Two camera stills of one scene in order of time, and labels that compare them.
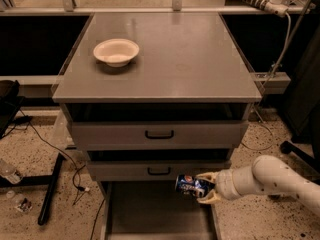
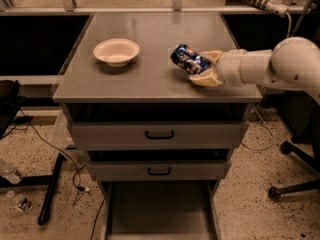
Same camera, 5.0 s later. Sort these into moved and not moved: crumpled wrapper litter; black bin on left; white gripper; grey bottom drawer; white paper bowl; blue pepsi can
Moved: blue pepsi can; white gripper
Not moved: black bin on left; grey bottom drawer; crumpled wrapper litter; white paper bowl
